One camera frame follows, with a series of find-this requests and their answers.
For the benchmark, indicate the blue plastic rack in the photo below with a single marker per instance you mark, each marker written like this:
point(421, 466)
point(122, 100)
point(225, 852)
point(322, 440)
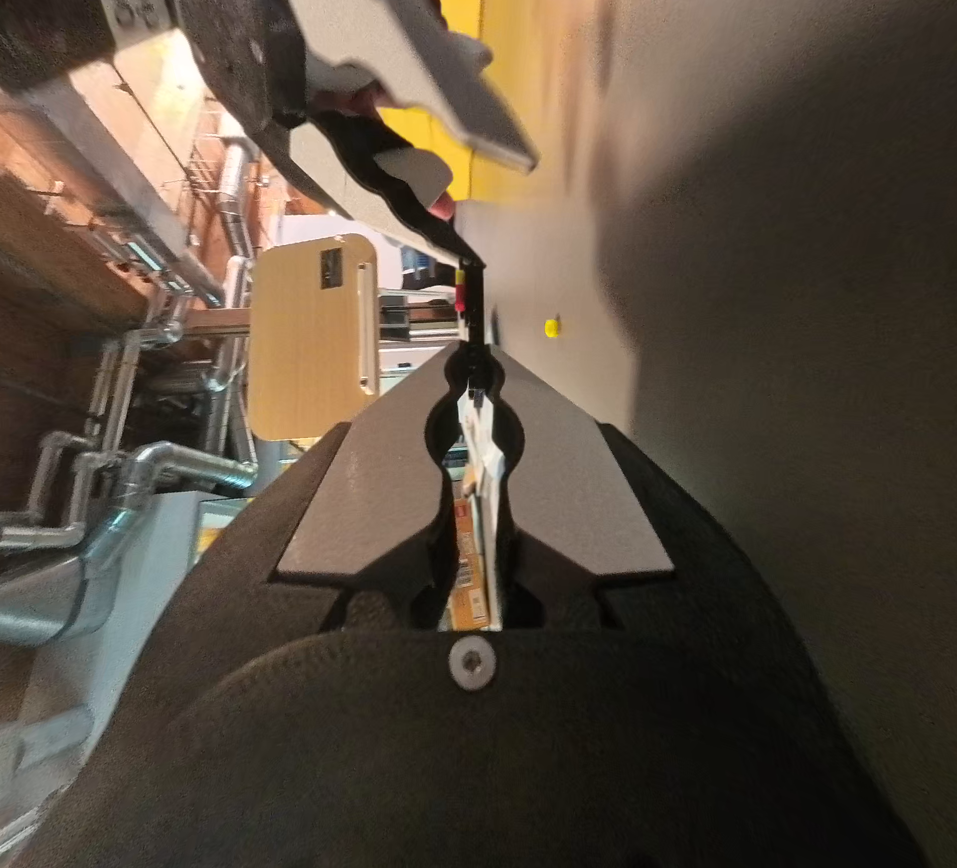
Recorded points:
point(419, 264)

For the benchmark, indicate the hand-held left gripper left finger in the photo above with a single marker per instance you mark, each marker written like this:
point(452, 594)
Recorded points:
point(366, 494)

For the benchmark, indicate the silver metal pipes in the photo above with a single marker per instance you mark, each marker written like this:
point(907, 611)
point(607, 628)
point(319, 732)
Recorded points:
point(149, 479)

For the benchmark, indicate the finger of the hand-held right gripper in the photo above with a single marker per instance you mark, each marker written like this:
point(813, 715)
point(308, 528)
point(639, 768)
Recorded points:
point(314, 165)
point(351, 23)

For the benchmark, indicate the silver ventilation duct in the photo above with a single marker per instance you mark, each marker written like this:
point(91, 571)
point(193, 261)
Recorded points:
point(232, 173)

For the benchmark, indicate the white paper leaflet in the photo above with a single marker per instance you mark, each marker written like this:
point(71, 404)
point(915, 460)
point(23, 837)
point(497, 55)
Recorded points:
point(486, 464)

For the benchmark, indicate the orange lego box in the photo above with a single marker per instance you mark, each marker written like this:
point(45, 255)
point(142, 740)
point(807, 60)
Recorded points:
point(467, 569)

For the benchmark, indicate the person's right hand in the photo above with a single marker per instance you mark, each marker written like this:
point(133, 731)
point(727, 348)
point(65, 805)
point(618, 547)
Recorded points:
point(442, 209)

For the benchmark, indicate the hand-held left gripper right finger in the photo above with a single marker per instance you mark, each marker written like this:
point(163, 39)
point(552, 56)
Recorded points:
point(590, 509)

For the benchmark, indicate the black lego plate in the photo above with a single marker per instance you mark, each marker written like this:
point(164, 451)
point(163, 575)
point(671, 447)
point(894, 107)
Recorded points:
point(477, 315)

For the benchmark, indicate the yellow plastic bin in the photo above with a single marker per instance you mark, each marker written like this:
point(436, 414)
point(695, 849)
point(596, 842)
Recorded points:
point(523, 23)

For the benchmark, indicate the light wooden table board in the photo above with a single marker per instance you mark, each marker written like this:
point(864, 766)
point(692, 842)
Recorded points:
point(306, 337)

